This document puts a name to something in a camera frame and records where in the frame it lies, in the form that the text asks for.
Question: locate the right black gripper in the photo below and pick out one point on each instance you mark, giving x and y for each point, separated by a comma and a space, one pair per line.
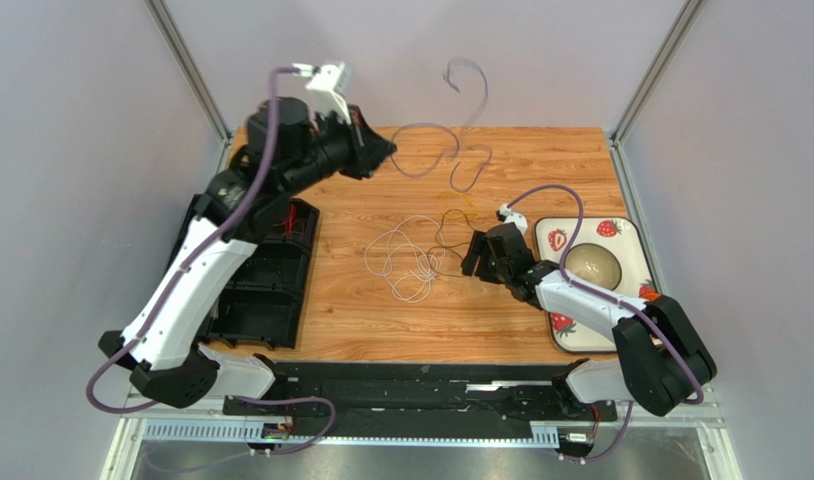
491, 252

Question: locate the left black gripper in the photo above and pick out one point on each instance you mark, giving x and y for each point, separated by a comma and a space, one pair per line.
371, 149

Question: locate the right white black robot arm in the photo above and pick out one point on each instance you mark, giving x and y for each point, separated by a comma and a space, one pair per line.
661, 361

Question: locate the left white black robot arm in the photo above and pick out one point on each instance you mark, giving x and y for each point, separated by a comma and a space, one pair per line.
288, 150

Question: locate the strawberry pattern white tray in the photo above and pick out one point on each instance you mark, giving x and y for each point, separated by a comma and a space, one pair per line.
553, 234

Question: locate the beige ceramic bowl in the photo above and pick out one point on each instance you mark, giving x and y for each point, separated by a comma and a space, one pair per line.
595, 264

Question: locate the black compartment organizer tray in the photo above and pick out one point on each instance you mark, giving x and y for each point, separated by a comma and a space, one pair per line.
263, 301

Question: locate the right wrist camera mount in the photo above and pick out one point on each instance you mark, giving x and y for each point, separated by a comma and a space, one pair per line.
507, 215

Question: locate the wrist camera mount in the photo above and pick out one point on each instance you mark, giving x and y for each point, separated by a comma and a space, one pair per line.
507, 215
326, 85

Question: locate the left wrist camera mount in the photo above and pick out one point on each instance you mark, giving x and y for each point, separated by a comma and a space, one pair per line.
326, 85

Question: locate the right aluminium frame post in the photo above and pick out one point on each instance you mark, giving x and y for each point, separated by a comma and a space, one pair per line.
679, 29

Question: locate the aluminium frame post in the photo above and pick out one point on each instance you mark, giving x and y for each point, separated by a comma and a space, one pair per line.
679, 29
174, 38

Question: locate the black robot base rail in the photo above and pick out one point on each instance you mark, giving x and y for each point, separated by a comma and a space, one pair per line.
434, 401

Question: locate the left aluminium frame post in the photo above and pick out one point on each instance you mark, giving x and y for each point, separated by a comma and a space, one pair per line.
174, 38

